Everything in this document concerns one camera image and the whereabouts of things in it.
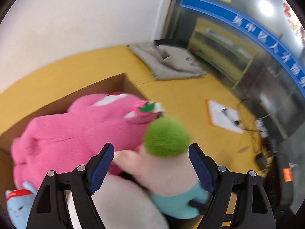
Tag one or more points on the white fluffy plush toy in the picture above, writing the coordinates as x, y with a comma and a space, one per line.
122, 203

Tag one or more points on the yellow shelf behind glass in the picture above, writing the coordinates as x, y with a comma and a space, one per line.
225, 51

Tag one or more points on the red new year sticker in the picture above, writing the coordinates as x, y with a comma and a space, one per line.
294, 22

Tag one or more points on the pink plush bear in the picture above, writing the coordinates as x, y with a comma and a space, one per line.
61, 142

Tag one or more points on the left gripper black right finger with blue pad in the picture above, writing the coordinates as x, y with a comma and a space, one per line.
237, 198

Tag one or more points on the light blue plush bear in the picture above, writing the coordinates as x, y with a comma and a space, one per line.
19, 203

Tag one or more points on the brown cardboard box tray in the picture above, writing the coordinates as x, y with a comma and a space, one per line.
115, 84

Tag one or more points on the green haired plush doll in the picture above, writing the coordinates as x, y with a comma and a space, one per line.
163, 167

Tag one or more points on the white paper sheet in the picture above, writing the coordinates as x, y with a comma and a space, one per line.
224, 117

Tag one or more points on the grey folded cloth bag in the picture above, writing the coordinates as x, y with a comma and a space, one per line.
167, 62

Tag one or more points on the blue banner strip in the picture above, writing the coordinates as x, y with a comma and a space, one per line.
254, 30

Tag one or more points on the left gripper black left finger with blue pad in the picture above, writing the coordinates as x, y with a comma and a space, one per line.
50, 209

